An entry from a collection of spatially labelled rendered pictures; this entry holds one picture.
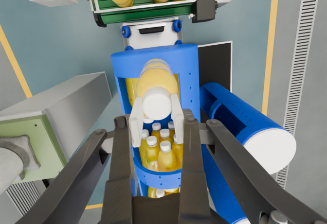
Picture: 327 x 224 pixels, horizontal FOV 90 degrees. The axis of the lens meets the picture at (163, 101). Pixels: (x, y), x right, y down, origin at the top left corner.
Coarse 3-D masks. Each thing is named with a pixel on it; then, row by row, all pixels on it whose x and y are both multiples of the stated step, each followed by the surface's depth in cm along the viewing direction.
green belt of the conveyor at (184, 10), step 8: (104, 0) 65; (136, 0) 66; (144, 0) 66; (152, 0) 66; (104, 8) 66; (112, 8) 66; (152, 8) 67; (168, 8) 67; (176, 8) 67; (184, 8) 68; (104, 16) 67; (112, 16) 67; (120, 16) 68; (128, 16) 68; (136, 16) 68; (144, 16) 68; (152, 16) 69; (160, 16) 70; (168, 16) 70
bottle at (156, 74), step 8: (152, 64) 31; (160, 64) 31; (168, 64) 38; (144, 72) 27; (152, 72) 25; (160, 72) 25; (168, 72) 26; (144, 80) 24; (152, 80) 24; (160, 80) 24; (168, 80) 24; (136, 88) 26; (144, 88) 24; (152, 88) 22; (160, 88) 22; (168, 88) 24; (176, 88) 25; (144, 96) 23
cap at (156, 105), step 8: (152, 96) 20; (160, 96) 21; (168, 96) 21; (144, 104) 21; (152, 104) 21; (160, 104) 21; (168, 104) 21; (144, 112) 21; (152, 112) 21; (160, 112) 21; (168, 112) 21
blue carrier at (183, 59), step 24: (144, 48) 63; (168, 48) 45; (192, 48) 46; (120, 72) 47; (192, 72) 48; (120, 96) 57; (192, 96) 50; (168, 120) 79; (144, 168) 60; (144, 192) 79
